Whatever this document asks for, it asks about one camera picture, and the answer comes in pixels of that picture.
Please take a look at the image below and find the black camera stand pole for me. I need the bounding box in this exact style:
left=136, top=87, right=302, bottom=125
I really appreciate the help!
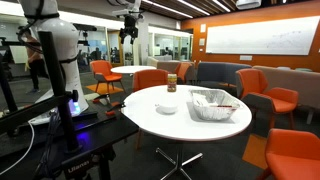
left=0, top=31, right=81, bottom=153

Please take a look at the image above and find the small round white table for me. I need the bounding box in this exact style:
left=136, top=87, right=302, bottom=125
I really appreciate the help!
left=110, top=65, right=157, bottom=75

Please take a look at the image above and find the white cable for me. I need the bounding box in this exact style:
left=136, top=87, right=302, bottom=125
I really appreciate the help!
left=0, top=121, right=36, bottom=176

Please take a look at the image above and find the red marker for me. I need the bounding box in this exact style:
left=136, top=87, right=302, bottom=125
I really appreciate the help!
left=208, top=104, right=234, bottom=110

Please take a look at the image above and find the black stereo camera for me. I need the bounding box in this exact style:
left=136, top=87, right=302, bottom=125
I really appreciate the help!
left=72, top=23, right=98, bottom=33

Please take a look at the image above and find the orange chair grey shell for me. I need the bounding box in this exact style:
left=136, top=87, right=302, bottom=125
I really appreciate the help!
left=235, top=68, right=300, bottom=130

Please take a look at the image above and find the long beige sofa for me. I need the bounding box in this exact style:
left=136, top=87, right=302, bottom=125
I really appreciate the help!
left=252, top=65, right=320, bottom=125

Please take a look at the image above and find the black Ulanzi clamp mount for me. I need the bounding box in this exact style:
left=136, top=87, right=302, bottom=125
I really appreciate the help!
left=61, top=155, right=98, bottom=180

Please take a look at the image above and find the orange black clamp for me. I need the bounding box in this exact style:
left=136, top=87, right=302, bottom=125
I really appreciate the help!
left=104, top=102, right=126, bottom=117
left=92, top=94, right=111, bottom=105

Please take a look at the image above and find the blue grey sofa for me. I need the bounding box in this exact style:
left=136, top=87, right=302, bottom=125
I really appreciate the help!
left=196, top=61, right=253, bottom=90

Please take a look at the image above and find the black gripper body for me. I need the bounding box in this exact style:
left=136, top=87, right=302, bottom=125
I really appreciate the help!
left=119, top=14, right=140, bottom=38

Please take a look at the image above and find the person in dark trousers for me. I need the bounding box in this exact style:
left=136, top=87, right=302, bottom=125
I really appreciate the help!
left=21, top=29, right=50, bottom=95

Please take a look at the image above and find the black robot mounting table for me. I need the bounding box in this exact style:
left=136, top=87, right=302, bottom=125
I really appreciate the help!
left=0, top=99, right=140, bottom=180

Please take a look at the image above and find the white ceiling projector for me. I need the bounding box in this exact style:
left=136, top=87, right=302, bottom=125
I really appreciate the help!
left=235, top=0, right=263, bottom=11

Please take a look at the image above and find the peanut butter jar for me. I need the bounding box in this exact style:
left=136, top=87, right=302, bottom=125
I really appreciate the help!
left=166, top=73, right=178, bottom=93

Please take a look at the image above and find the large round white table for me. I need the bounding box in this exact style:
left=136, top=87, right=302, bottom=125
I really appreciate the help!
left=121, top=84, right=253, bottom=180

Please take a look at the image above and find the aluminium foil tray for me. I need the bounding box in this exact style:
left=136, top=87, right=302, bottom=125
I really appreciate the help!
left=189, top=88, right=242, bottom=122

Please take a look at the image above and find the white bowl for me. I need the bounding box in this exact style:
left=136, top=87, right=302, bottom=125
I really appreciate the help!
left=156, top=102, right=179, bottom=115

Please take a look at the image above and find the whiteboard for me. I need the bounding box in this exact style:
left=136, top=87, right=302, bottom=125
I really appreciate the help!
left=205, top=15, right=320, bottom=56

